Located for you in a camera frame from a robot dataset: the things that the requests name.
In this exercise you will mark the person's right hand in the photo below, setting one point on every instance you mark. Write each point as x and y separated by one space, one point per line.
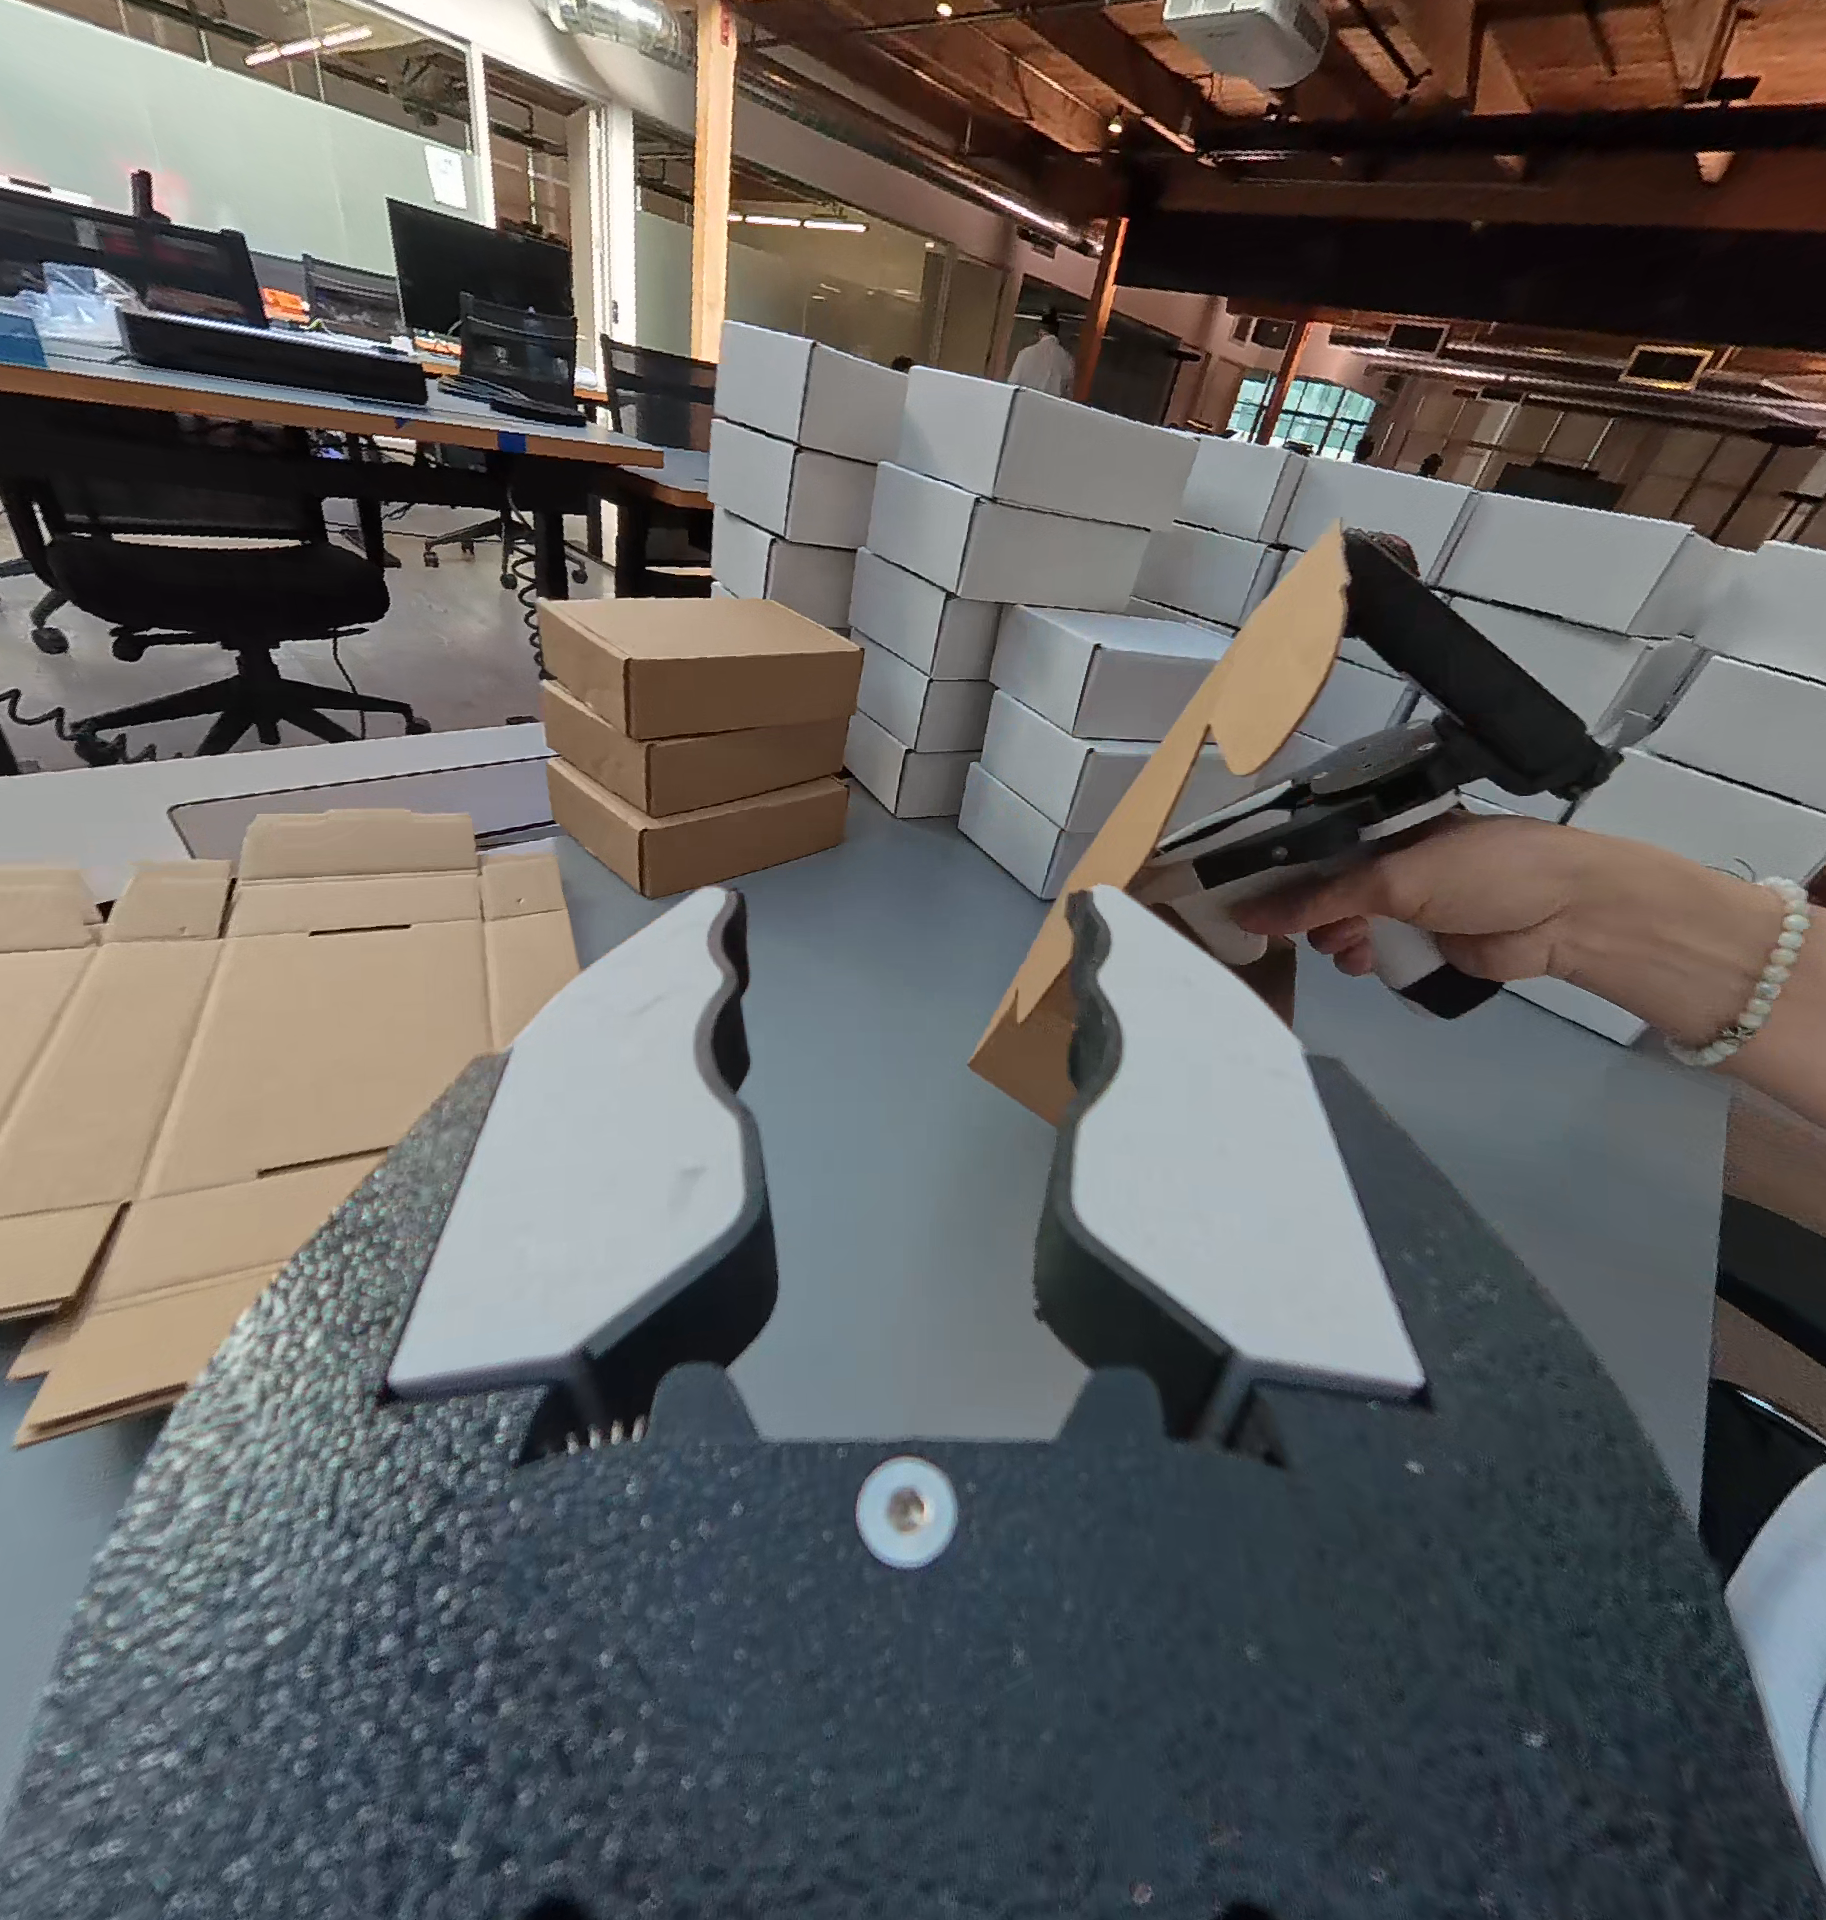
1558 914

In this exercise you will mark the long black bar device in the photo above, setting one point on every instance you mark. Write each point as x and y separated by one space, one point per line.
269 361

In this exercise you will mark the stack of flat cardboard sheets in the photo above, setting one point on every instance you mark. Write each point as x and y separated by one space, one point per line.
252 1034

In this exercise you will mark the black mesh desk organizer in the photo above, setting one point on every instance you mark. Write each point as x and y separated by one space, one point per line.
520 361

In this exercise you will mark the small folded brown cardboard box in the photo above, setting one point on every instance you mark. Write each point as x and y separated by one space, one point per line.
703 765
719 660
719 841

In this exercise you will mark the stack of white cardboard boxes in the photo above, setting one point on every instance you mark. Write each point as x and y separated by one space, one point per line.
1033 555

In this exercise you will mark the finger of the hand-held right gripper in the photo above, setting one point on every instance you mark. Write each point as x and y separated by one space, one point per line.
1229 849

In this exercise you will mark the person's white shirt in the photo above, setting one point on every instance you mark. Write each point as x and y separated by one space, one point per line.
1812 1680

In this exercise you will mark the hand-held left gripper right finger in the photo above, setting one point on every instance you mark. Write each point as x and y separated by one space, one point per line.
1242 1185

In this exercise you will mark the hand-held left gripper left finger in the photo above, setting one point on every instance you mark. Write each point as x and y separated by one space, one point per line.
582 1185

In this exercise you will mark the wooden-edged office desk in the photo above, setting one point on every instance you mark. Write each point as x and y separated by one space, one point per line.
252 393

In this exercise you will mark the black computer monitor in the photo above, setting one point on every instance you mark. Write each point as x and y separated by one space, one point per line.
478 271
102 255

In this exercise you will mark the black office chair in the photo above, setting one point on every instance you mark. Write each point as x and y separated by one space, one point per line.
1791 1350
209 585

